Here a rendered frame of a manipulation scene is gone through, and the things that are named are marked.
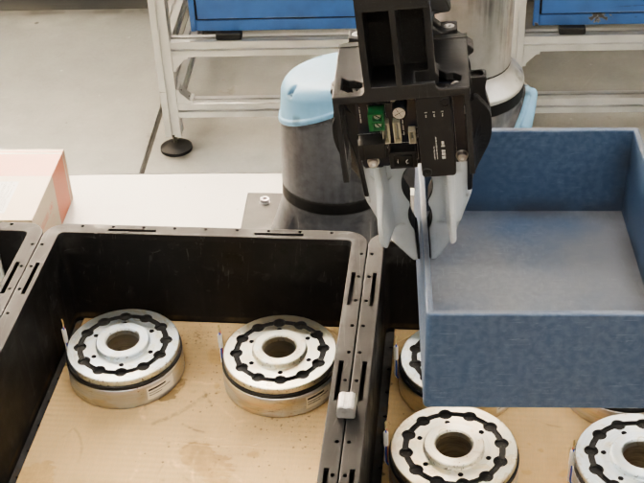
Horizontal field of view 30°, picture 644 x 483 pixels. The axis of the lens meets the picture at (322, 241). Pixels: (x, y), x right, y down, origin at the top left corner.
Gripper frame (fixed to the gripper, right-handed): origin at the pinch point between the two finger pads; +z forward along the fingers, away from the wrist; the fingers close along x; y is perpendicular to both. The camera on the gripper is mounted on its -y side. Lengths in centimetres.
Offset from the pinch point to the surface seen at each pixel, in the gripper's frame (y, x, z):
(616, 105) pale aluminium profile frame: -196, 37, 105
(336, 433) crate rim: -1.9, -7.9, 18.9
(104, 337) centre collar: -19.6, -30.5, 23.2
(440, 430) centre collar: -8.8, -0.8, 25.9
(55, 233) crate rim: -26.9, -35.3, 16.5
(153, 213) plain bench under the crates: -64, -38, 39
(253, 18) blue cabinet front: -196, -47, 74
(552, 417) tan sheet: -14.5, 8.5, 30.4
